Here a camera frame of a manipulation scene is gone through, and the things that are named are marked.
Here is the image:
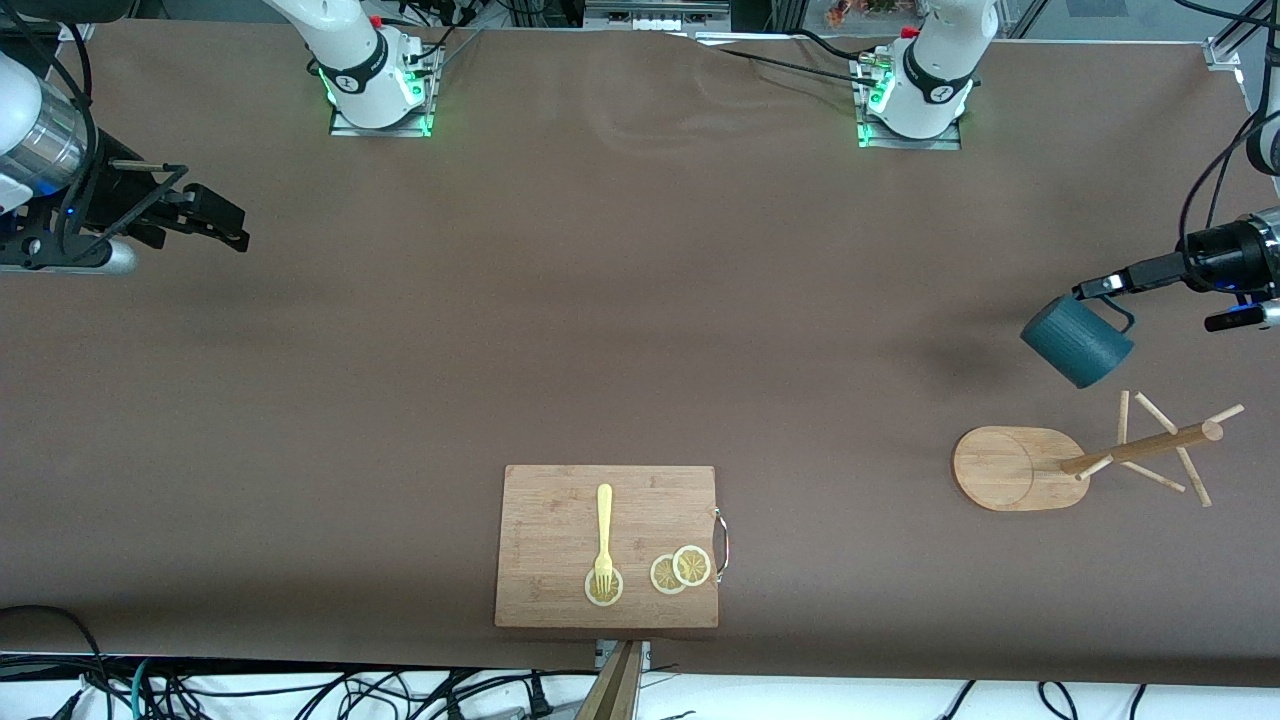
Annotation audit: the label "dark teal ribbed cup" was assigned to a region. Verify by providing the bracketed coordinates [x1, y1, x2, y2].
[1020, 293, 1139, 391]

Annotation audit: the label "wooden mug rack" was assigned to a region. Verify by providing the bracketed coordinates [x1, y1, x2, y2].
[952, 390, 1246, 513]

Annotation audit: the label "brown table cover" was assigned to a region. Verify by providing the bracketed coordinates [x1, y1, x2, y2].
[0, 18, 1280, 689]

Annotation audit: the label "colourful snack packets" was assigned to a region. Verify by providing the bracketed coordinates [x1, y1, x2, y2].
[825, 0, 926, 26]

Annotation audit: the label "wooden cutting board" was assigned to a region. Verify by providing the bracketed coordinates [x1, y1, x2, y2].
[494, 464, 729, 630]

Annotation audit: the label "white power strip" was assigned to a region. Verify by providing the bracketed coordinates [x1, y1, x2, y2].
[585, 0, 731, 33]

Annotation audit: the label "yellow plastic fork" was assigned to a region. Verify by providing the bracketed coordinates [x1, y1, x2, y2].
[594, 484, 615, 599]

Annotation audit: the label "wooden beam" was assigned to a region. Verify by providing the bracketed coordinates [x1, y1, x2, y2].
[575, 640, 643, 720]

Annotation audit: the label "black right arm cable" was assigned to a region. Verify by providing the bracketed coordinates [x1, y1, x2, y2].
[0, 20, 101, 251]

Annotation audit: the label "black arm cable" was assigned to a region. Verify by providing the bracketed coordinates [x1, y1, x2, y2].
[1180, 0, 1280, 286]
[0, 20, 101, 251]

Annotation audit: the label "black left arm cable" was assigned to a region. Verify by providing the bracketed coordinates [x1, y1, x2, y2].
[1180, 0, 1280, 286]

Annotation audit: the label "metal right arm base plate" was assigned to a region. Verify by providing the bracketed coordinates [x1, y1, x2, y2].
[329, 45, 438, 139]

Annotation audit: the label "aluminium frame rail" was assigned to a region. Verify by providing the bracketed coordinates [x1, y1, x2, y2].
[1205, 0, 1280, 71]

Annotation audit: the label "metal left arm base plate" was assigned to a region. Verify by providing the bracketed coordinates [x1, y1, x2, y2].
[856, 55, 964, 151]

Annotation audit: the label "short black table cable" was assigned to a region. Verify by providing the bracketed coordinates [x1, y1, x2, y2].
[795, 27, 881, 63]

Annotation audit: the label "long black table cable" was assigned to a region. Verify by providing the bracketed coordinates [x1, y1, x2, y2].
[690, 35, 886, 91]

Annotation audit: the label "thick black floor cable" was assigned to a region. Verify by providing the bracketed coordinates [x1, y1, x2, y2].
[0, 604, 113, 720]

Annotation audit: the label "teal floor cable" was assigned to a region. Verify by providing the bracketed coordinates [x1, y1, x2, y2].
[128, 657, 161, 720]

